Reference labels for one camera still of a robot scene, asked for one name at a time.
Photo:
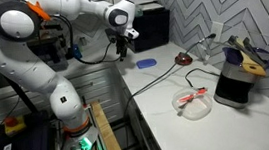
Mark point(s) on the round clear lidded container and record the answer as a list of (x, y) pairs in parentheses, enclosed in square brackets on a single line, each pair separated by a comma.
[(195, 109)]

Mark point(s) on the small clear glass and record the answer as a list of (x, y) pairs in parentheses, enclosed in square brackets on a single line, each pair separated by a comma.
[(205, 52)]

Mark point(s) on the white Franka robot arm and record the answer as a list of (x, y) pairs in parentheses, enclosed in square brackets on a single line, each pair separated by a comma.
[(22, 63)]

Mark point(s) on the white wall outlet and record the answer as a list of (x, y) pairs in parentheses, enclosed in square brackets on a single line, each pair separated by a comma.
[(217, 30)]

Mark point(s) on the wooden spatula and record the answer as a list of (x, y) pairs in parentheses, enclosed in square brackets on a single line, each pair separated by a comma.
[(252, 66)]

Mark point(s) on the black countertop oven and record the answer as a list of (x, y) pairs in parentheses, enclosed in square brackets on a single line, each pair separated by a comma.
[(153, 31)]

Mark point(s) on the blue plastic lid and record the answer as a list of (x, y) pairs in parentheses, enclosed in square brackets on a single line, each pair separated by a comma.
[(146, 63)]

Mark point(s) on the black camera stand pole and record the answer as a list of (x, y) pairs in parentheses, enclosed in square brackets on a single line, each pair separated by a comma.
[(22, 93)]

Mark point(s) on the white flat box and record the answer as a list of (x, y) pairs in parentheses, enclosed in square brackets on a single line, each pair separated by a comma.
[(152, 6)]

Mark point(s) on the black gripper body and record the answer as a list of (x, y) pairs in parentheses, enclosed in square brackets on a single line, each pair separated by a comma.
[(121, 43)]

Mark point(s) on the grey lower drawers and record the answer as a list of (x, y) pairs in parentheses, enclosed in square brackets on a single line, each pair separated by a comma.
[(102, 85)]

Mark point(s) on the yellow emergency stop box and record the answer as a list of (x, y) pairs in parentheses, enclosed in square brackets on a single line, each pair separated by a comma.
[(14, 125)]

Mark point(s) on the purple plastic utensil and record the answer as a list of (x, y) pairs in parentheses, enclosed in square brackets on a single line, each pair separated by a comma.
[(233, 56)]

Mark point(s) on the red glass dish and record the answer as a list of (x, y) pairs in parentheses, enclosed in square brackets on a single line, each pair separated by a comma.
[(183, 59)]

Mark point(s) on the wooden plank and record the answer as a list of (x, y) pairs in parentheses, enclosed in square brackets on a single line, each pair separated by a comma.
[(109, 134)]

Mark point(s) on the grey metal tongs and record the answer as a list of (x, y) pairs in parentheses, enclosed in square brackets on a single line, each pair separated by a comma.
[(242, 45)]

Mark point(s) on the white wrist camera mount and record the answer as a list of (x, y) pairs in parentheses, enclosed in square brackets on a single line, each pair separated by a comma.
[(133, 34)]

